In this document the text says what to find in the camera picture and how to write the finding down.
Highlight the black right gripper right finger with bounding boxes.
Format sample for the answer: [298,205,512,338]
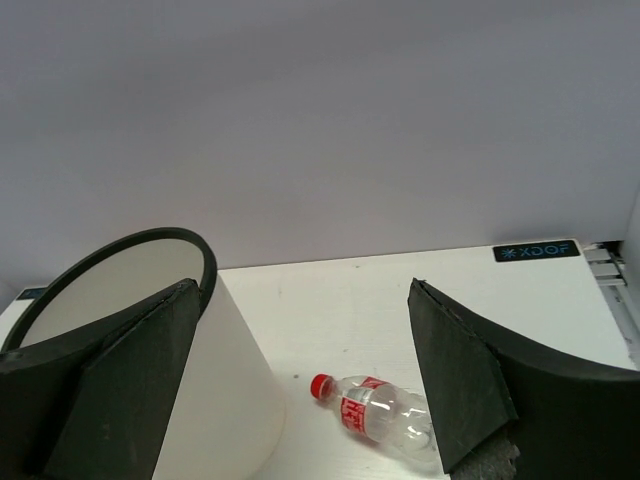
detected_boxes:
[408,280,639,479]

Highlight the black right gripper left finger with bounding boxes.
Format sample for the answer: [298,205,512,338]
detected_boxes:
[1,279,200,479]

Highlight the clear bottle with red label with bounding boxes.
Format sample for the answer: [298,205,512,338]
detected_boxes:
[310,374,437,462]

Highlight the white bin with black rim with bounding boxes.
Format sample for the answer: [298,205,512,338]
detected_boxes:
[1,227,285,479]

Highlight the blue label sticker left corner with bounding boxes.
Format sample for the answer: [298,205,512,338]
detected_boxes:
[17,287,47,301]

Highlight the black XDOF label sticker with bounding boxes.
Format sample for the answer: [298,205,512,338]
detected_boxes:
[492,240,581,263]

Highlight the aluminium rail at table side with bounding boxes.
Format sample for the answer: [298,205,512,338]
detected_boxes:
[584,242,639,370]

